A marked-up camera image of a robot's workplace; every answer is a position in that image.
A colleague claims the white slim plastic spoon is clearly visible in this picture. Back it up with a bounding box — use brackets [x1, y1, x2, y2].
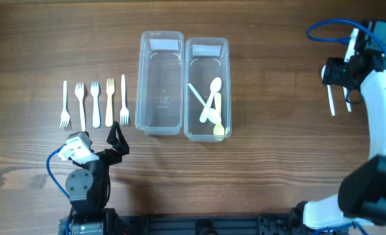
[188, 83, 221, 125]

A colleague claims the yellow plastic spoon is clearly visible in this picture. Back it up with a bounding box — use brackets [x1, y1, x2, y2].
[214, 93, 225, 141]

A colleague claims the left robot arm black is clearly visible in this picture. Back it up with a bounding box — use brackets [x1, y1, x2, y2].
[59, 121, 129, 234]

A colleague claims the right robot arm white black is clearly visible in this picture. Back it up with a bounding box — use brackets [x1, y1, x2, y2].
[287, 18, 386, 234]

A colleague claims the white fork nearest container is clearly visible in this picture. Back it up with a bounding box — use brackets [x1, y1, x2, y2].
[120, 74, 129, 126]

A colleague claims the left clear plastic container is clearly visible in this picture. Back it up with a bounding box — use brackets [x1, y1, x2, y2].
[135, 31, 184, 135]

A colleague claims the clear plastic container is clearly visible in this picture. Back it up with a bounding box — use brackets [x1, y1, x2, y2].
[184, 37, 232, 142]
[135, 31, 184, 135]

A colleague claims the right clear plastic container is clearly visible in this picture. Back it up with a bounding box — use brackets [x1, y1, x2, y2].
[184, 37, 232, 142]

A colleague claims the yellow plastic fork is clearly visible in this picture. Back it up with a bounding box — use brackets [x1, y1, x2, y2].
[105, 78, 115, 127]

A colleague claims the white plastic fork far left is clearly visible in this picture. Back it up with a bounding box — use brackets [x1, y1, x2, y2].
[59, 80, 71, 128]

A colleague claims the light blue plastic fork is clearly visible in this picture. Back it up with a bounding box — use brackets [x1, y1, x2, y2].
[90, 82, 101, 128]

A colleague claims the white fork tines up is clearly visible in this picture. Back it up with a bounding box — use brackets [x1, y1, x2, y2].
[74, 82, 86, 131]

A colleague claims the left blue cable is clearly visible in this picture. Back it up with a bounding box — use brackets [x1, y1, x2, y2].
[46, 145, 71, 200]

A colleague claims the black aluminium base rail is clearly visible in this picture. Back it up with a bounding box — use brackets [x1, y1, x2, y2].
[58, 212, 311, 235]

